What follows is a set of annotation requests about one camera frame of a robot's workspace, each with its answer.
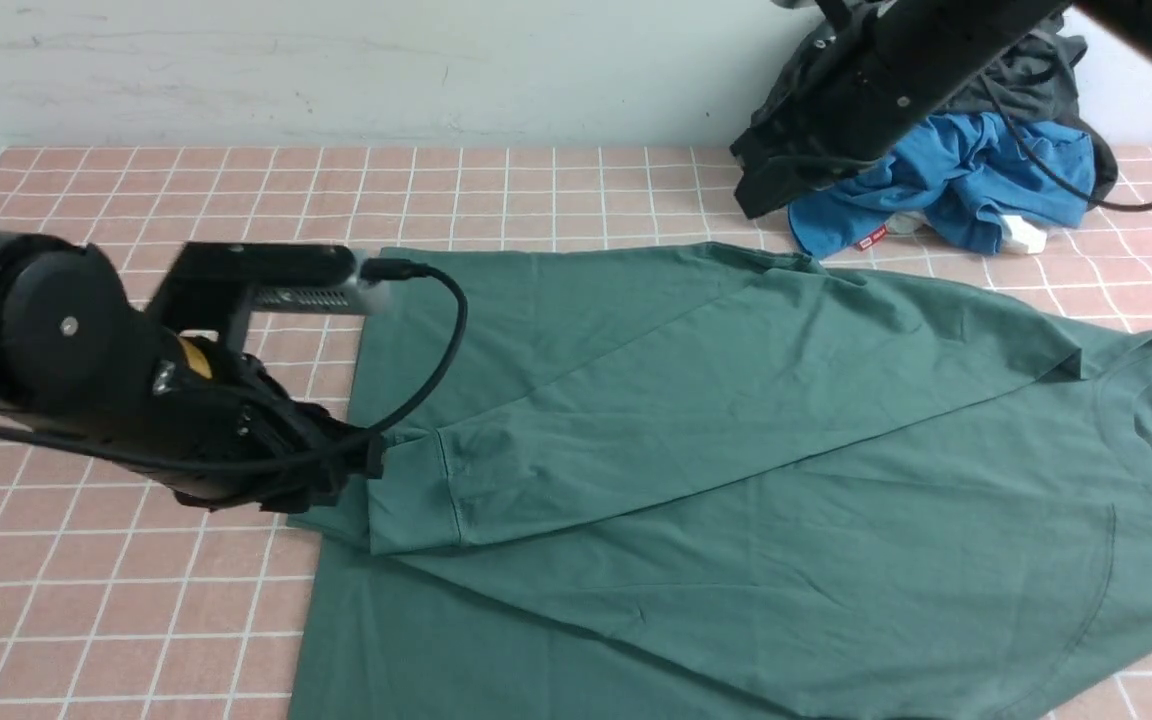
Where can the dark grey crumpled garment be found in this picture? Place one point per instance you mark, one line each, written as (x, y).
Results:
(1034, 81)

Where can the pink grid tablecloth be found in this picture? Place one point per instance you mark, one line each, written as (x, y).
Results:
(116, 603)

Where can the blue crumpled garment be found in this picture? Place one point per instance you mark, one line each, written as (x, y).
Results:
(963, 172)

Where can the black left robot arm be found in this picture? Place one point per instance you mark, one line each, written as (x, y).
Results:
(74, 351)

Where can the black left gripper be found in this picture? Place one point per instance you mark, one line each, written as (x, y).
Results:
(205, 405)

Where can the green long-sleeved shirt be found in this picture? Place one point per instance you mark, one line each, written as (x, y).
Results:
(709, 482)

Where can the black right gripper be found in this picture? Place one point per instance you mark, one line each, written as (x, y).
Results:
(886, 69)

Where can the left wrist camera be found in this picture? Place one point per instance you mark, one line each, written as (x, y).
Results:
(215, 288)

